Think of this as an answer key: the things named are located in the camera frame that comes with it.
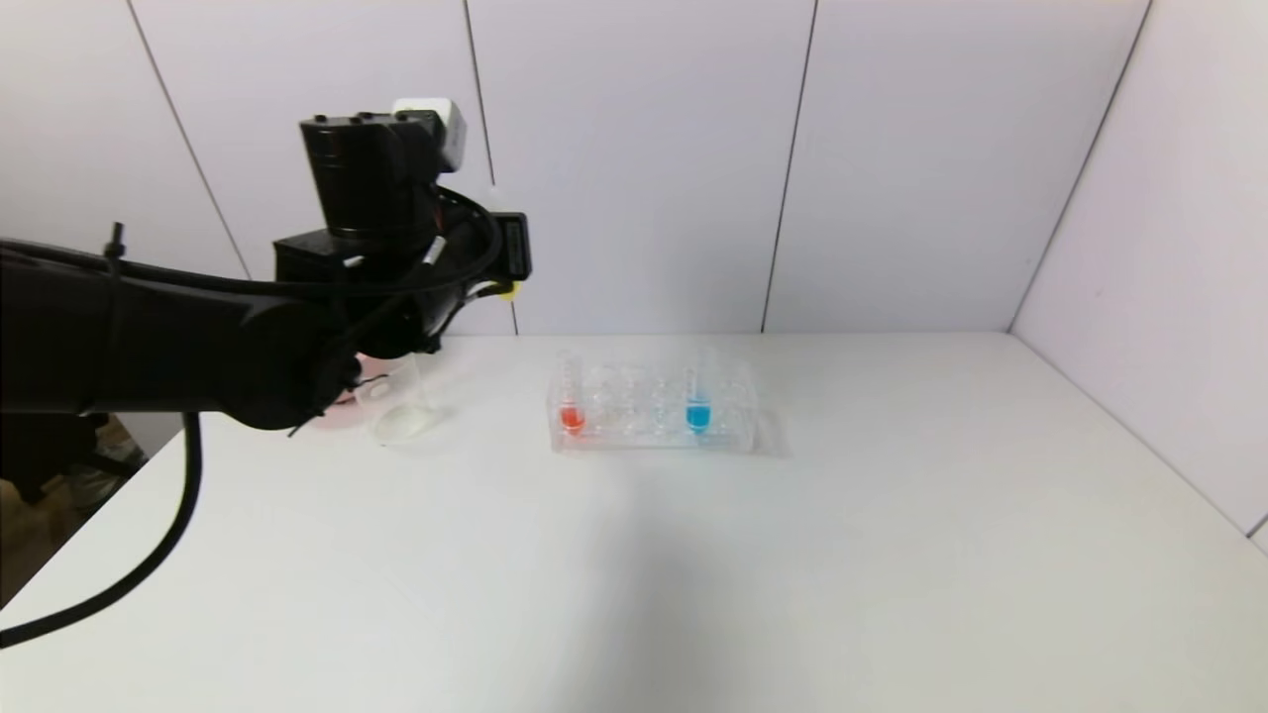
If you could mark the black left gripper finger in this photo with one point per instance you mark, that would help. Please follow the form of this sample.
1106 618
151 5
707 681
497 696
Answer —
515 248

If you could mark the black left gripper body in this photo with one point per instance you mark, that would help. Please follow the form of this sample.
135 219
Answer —
516 248

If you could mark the yellow pigment test tube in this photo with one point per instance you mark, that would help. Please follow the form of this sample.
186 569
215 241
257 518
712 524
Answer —
508 291

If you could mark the blue pigment test tube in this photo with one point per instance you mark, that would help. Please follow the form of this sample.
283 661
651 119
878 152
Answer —
698 417

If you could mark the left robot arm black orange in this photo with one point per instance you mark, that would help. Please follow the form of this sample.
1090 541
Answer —
149 337

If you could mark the red pigment test tube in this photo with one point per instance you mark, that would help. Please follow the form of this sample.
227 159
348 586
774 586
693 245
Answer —
573 419

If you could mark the clear glass beaker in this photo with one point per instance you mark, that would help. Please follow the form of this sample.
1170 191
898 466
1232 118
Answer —
401 421

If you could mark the clear acrylic test tube rack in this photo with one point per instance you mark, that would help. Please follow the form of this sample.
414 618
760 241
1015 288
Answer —
644 441

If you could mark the pink bowl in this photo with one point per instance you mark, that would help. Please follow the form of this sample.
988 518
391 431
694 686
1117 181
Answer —
349 398

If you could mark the black chair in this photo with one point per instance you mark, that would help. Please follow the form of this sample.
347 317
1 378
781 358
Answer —
30 446

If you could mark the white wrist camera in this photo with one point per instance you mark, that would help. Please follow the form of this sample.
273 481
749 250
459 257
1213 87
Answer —
446 124

